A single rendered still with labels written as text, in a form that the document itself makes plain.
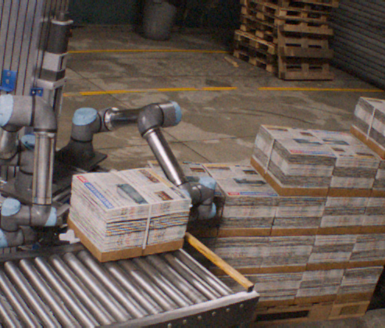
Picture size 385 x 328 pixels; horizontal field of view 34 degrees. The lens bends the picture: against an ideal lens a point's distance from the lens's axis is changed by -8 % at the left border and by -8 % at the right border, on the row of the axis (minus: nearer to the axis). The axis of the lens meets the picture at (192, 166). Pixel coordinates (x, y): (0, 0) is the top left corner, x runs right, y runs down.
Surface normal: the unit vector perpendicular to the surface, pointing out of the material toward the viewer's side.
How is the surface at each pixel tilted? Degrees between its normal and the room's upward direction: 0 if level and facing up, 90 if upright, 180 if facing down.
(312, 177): 90
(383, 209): 90
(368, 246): 90
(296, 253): 90
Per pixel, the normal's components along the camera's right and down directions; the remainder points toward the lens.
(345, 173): 0.30, 0.42
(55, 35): -0.32, 0.30
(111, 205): 0.16, -0.89
